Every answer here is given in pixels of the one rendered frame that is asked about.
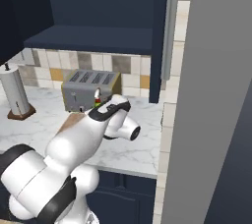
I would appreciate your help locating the white paper towel roll holder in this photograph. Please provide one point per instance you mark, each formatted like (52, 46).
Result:
(14, 93)

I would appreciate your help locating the brown wooden cutting board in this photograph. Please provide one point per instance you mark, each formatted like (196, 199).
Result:
(70, 123)

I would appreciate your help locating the dark blue cabinet door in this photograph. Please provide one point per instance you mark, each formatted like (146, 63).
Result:
(157, 70)
(19, 15)

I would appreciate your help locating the white red green bottle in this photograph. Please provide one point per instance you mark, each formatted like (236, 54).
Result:
(97, 98)

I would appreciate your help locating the dark blue wall cabinet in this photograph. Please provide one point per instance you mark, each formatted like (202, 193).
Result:
(98, 11)

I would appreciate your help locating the grey four-slot toaster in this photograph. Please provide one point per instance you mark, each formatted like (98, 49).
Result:
(82, 93)

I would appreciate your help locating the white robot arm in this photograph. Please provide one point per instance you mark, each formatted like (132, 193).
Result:
(72, 149)

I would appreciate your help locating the dark blue base cabinets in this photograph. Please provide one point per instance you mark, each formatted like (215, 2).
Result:
(128, 198)

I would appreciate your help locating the grey tall fridge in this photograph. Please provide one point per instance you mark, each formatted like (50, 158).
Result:
(203, 103)

